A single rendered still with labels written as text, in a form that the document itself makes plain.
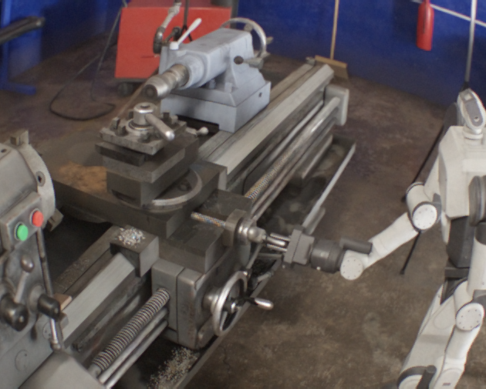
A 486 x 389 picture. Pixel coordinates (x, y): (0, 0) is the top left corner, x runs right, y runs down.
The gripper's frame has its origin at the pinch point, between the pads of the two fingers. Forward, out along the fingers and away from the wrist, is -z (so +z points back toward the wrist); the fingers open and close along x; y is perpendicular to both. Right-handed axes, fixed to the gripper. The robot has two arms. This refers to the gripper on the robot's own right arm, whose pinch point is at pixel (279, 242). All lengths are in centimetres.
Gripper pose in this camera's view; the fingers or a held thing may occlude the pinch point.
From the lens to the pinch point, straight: 181.8
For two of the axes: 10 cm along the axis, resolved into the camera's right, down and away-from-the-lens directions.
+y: -2.6, -1.9, -9.5
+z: 9.1, 2.6, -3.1
